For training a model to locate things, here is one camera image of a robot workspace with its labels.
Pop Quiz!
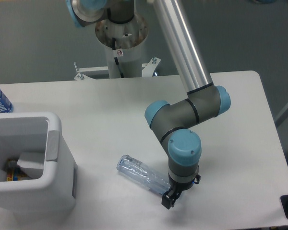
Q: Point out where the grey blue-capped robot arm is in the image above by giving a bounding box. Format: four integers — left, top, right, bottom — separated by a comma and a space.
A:
66, 0, 231, 208

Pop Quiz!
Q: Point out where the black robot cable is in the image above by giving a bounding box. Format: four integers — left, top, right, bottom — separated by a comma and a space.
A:
111, 37, 125, 79

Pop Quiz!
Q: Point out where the white plastic trash can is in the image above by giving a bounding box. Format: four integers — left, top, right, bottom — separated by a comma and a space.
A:
0, 112, 77, 213

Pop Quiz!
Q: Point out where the crushed clear plastic bottle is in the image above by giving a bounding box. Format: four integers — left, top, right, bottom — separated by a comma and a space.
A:
116, 155, 170, 195

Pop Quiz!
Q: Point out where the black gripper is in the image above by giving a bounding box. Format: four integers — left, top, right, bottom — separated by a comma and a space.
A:
161, 174, 201, 209

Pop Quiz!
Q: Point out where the colourful trash inside bin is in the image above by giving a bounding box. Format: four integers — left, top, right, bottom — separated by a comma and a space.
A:
6, 159, 31, 182

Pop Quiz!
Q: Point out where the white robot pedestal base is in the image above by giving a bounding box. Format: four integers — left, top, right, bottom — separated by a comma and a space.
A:
74, 13, 161, 80

